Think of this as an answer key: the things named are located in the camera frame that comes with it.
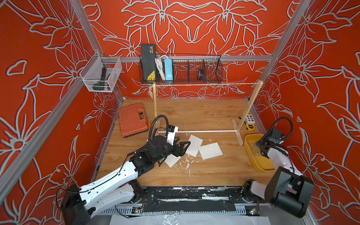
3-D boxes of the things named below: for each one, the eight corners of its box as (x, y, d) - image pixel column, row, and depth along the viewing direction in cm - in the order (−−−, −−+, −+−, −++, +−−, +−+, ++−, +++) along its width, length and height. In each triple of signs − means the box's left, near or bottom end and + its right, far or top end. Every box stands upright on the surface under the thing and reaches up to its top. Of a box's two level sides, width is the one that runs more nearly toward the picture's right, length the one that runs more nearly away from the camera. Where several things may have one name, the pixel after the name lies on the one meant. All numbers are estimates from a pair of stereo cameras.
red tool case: (125, 140, 98) (122, 135, 92) (120, 114, 113) (117, 108, 108) (151, 131, 102) (149, 126, 97) (143, 107, 118) (141, 101, 113)
